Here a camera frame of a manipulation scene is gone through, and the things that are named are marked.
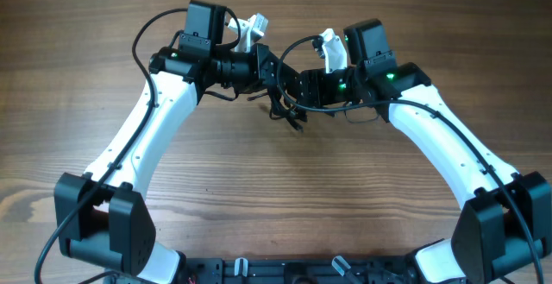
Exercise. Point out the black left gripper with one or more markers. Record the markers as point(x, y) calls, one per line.
point(266, 59)

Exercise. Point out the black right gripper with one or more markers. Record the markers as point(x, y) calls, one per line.
point(316, 83)

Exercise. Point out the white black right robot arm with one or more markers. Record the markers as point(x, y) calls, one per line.
point(505, 221)

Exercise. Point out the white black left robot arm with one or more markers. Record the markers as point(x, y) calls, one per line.
point(101, 214)

